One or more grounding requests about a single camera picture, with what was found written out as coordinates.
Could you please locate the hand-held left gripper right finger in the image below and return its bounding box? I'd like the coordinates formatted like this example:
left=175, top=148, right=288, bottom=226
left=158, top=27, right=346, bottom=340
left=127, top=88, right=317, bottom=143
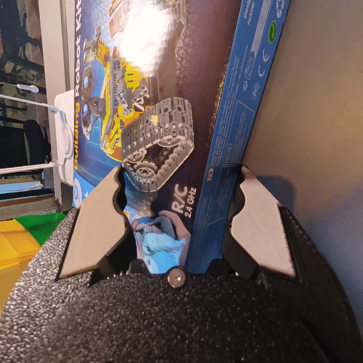
left=223, top=165, right=296, bottom=280

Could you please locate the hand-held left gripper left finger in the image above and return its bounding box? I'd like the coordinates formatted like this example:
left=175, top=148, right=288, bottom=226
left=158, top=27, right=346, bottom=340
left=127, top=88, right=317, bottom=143
left=58, top=166, right=134, bottom=280

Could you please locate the blue cardboard kit box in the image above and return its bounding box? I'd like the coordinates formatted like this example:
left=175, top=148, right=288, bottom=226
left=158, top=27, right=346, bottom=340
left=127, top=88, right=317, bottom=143
left=72, top=0, right=292, bottom=276

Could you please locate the grey desk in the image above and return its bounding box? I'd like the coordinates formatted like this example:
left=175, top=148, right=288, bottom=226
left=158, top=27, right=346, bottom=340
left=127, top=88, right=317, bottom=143
left=38, top=0, right=363, bottom=329

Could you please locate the green storage bin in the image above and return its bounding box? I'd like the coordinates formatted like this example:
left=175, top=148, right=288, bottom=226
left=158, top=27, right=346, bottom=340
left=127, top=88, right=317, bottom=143
left=14, top=212, right=67, bottom=246

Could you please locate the yellow storage bin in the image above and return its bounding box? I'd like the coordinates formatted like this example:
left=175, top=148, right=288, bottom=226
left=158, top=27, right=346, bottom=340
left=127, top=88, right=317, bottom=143
left=0, top=220, right=42, bottom=314

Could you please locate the white document stand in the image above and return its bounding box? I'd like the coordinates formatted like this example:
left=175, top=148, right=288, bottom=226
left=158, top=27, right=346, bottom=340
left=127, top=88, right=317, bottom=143
left=0, top=84, right=75, bottom=188

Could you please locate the black office chair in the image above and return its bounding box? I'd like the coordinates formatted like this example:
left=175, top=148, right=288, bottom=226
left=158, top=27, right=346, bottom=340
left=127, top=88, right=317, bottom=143
left=0, top=119, right=52, bottom=172

